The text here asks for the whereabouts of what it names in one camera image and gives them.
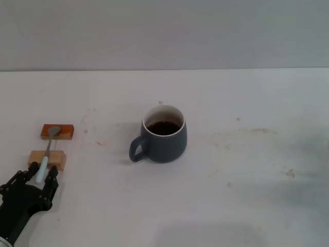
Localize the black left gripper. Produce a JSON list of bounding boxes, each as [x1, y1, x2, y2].
[[0, 163, 60, 244]]

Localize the spoon with white handle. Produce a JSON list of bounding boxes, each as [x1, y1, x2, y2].
[[35, 126, 62, 184]]

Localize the grey ceramic cup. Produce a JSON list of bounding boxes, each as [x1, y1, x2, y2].
[[129, 104, 188, 164]]

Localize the light wooden notched block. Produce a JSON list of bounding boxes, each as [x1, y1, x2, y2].
[[27, 150, 67, 171]]

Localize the dark orange wooden block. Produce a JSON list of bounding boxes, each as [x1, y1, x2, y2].
[[40, 124, 75, 140]]

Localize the dark coffee liquid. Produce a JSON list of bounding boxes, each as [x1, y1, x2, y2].
[[146, 120, 181, 136]]

